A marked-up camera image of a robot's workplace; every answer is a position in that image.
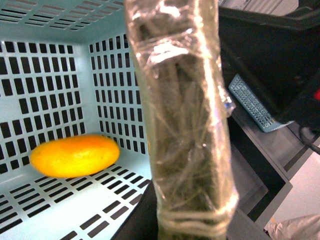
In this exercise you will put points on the yellow orange mango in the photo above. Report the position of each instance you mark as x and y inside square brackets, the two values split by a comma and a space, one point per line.
[75, 156]

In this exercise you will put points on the light blue plastic basket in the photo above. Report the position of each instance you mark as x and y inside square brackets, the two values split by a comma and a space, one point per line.
[65, 70]

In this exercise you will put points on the basket handle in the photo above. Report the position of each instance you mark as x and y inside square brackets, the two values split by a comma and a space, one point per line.
[175, 48]

